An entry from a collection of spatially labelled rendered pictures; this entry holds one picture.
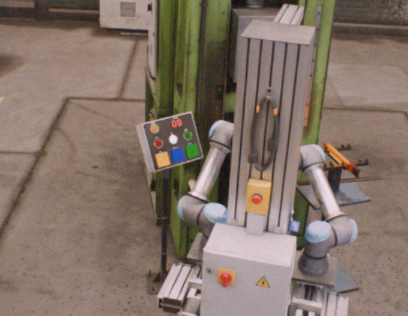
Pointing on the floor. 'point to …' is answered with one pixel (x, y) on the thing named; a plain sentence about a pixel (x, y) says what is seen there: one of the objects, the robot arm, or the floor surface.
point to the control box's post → (164, 221)
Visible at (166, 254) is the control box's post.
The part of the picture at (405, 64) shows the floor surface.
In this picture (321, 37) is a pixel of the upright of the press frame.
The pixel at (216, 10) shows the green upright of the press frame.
